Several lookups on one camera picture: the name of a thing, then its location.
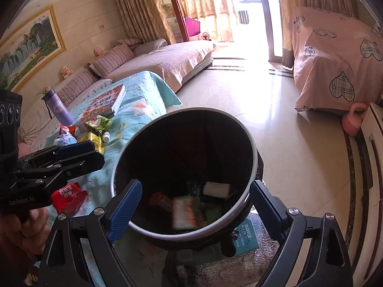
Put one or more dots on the pink covered sofa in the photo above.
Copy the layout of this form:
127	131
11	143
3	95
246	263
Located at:
167	59

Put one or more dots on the teal booklet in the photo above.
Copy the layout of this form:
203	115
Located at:
248	236

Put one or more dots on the large striped pillow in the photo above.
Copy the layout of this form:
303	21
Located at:
112	59

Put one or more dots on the beige patterned curtain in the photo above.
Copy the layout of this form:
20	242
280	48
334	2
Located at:
140	6

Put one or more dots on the yellow packet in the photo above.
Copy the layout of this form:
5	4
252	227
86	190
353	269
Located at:
94	140

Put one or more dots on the purple drink bottle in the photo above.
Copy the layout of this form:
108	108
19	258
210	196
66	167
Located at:
58	110

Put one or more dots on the colourful book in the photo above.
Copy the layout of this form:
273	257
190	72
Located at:
101	101

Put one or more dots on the gold framed landscape painting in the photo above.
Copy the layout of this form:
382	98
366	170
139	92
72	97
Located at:
27	47

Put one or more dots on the green orange packet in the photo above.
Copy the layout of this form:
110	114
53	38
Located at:
187	213

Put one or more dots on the pink kettlebell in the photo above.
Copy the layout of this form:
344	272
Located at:
351	124

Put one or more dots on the small brown teddy bear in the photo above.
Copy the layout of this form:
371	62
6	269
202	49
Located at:
46	89

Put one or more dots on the small white bottle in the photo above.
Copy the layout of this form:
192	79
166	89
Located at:
106	136

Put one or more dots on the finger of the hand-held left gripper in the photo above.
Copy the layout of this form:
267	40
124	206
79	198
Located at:
74	149
80	164

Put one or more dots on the pink plush toy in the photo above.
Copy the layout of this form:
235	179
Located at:
98	50

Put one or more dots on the white cabinet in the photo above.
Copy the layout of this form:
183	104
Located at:
374	161

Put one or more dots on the green snack packet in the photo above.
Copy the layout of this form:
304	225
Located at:
98	123

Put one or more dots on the blue white crumpled wrapper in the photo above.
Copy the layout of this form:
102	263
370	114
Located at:
65	140

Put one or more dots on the magenta box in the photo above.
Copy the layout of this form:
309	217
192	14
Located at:
193	27

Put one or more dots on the cream teddy bear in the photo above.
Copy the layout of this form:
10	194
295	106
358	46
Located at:
66	72

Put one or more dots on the small striped pillow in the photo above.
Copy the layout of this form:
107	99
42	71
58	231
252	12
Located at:
128	43

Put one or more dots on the pink heart print sheet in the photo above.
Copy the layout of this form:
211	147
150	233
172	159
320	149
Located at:
335	59

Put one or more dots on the teal printed blanket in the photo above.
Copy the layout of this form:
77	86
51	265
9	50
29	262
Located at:
143	101

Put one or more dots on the red tube packet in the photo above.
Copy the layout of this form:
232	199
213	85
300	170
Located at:
158	200

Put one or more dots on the white packet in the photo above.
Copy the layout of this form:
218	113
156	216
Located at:
217	189

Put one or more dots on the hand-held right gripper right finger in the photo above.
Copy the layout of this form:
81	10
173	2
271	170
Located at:
267	209

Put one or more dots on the red snack packet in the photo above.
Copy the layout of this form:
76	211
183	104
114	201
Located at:
68	197

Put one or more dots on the small red wrapper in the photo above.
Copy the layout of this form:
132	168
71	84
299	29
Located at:
66	129

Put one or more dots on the sheer patterned curtain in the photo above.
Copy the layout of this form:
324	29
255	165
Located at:
209	3

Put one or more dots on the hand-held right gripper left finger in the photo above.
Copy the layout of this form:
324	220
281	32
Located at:
125	212

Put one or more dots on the black bin with white rim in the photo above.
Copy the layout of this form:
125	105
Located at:
179	143

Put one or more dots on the white radiator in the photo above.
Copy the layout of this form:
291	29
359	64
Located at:
244	17

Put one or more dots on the silver foil mat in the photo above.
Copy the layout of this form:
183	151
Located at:
221	272

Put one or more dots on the person's left hand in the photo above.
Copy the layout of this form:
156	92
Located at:
33	230

